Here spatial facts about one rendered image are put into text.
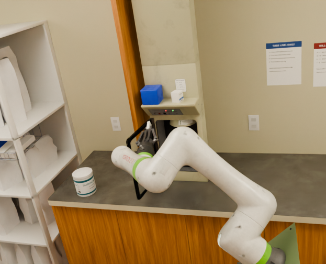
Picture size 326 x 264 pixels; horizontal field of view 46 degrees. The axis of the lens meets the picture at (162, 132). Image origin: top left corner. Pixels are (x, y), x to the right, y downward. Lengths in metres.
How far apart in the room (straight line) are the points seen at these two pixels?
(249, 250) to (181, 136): 0.51
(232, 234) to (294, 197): 0.86
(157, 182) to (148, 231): 1.10
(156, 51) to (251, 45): 0.66
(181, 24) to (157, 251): 1.40
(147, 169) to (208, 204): 0.91
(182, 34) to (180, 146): 0.89
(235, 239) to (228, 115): 1.34
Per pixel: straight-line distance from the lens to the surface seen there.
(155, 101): 2.20
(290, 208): 2.24
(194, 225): 2.35
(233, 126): 2.75
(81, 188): 2.53
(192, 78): 2.21
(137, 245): 2.59
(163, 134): 2.49
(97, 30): 2.82
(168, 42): 2.19
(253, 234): 1.56
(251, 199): 1.54
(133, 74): 2.28
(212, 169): 1.48
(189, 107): 2.15
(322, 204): 2.29
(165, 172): 1.41
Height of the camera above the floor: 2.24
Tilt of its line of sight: 24 degrees down
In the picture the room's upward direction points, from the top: 8 degrees counter-clockwise
